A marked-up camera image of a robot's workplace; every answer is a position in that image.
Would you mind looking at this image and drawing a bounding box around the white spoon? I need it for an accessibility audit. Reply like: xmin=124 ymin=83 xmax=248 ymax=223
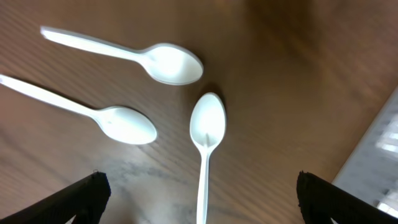
xmin=1 ymin=75 xmax=157 ymax=145
xmin=40 ymin=26 xmax=204 ymax=85

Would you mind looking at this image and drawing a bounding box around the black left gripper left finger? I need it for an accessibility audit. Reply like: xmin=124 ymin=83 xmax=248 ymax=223
xmin=1 ymin=172 xmax=111 ymax=224

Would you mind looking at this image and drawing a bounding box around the clear plastic mesh basket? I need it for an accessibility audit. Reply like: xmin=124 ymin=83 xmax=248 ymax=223
xmin=333 ymin=90 xmax=397 ymax=218

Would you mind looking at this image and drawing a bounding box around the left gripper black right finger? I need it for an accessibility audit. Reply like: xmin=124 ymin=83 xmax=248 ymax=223
xmin=296 ymin=171 xmax=397 ymax=224

